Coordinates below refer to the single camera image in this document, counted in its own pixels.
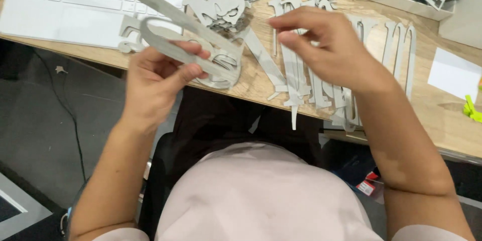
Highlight black cable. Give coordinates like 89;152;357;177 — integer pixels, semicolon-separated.
32;47;88;184

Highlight white paper card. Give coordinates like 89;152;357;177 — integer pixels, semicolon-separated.
427;47;482;103

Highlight person's left hand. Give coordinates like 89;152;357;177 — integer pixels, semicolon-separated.
125;41;212;132

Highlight grey cardboard sheet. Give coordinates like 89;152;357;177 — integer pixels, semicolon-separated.
439;0;482;50

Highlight person's pink shirt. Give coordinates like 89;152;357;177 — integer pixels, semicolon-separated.
93;142;468;241

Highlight white laptop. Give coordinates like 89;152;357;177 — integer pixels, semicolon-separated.
0;0;193;50

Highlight green plastic clip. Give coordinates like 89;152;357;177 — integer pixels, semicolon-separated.
462;95;482;123

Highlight dark blue bag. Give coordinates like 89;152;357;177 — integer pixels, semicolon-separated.
331;147;379;193

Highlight pile of small grey letters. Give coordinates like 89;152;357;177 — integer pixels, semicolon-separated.
183;0;285;34

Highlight row of large grey letters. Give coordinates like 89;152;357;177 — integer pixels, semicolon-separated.
241;0;417;132

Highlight red and white packet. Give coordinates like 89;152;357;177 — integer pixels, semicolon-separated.
355;171;382;197

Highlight long grey looped cutout letter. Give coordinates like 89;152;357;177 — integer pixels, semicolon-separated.
87;0;245;89

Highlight person's right hand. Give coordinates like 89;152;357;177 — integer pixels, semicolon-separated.
267;6;394;97

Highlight grey curly cutout letter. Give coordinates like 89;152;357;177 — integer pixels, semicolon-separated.
118;15;151;54

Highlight person's black trousers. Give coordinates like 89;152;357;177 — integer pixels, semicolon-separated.
139;87;325;239

